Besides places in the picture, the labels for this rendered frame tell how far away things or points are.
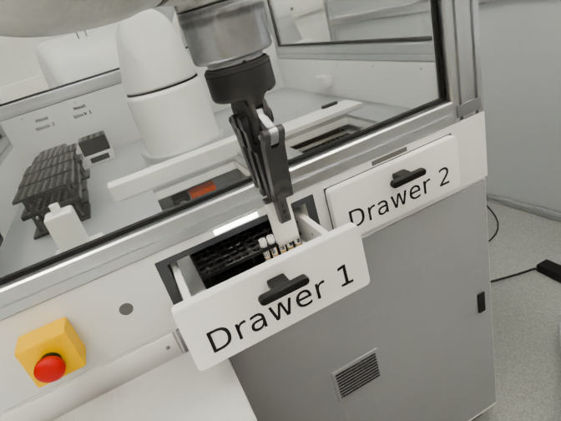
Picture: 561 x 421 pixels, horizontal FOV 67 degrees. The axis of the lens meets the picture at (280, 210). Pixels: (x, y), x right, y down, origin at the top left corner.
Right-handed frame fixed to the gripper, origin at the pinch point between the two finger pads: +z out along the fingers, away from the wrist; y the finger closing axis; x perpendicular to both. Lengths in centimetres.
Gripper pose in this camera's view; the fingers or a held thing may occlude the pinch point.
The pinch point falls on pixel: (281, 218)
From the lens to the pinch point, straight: 55.5
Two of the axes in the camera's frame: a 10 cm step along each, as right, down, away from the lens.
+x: -8.8, 3.9, -2.6
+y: -3.9, -3.2, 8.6
